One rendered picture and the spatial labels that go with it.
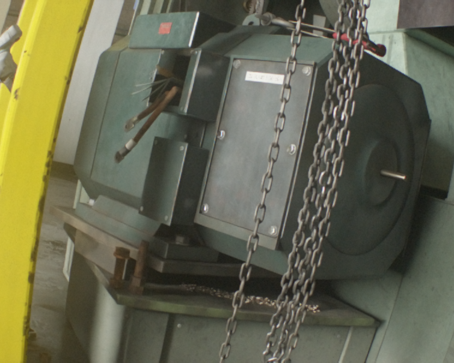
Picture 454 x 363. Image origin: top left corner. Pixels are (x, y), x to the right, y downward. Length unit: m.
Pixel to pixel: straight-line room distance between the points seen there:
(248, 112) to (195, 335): 0.47
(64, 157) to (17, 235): 6.00
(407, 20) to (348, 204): 0.70
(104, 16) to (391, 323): 6.03
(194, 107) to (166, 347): 0.49
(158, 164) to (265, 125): 0.23
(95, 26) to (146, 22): 5.60
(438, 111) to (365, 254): 0.62
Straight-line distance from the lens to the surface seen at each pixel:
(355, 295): 1.67
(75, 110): 7.05
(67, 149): 7.06
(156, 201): 1.24
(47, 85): 1.06
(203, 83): 1.21
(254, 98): 1.18
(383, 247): 1.37
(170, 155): 1.23
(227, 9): 2.10
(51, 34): 1.06
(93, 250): 1.45
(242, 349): 1.40
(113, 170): 1.49
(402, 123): 1.31
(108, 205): 1.48
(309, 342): 1.47
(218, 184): 1.21
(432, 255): 1.45
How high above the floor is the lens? 0.59
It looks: 2 degrees down
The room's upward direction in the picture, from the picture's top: 13 degrees clockwise
